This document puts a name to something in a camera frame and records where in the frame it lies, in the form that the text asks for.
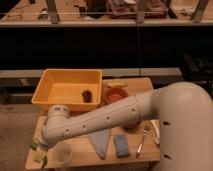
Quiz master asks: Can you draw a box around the green chili pepper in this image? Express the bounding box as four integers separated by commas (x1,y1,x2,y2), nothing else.
29,142,48,168

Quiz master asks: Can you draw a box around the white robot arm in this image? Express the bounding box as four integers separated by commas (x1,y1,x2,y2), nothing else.
38,82,213,171

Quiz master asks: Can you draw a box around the yellow plastic tray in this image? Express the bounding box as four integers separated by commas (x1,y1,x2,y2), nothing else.
31,69,102,111

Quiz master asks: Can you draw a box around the white bowl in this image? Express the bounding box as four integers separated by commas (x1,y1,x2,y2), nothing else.
53,143,72,165

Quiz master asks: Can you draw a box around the grey triangular cloth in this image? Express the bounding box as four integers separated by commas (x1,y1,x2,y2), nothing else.
88,129,111,160

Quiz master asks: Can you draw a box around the brown pine cone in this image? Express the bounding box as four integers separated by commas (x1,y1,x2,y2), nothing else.
82,89,92,103

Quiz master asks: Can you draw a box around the blue sponge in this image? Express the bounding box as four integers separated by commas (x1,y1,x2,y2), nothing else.
113,134,129,158

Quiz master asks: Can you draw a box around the orange clay plate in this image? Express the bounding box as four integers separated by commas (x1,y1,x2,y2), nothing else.
103,88,129,104

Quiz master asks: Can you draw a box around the dark brown bowl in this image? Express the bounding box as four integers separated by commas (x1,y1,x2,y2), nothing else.
122,121,141,130

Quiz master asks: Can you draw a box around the yellow banana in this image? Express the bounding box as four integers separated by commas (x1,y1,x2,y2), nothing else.
106,82,127,88

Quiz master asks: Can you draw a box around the metal fork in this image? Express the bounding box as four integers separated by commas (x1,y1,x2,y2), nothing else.
136,125,150,158

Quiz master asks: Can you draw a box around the wooden handled knife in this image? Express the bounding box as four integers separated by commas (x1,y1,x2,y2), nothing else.
150,120,160,145

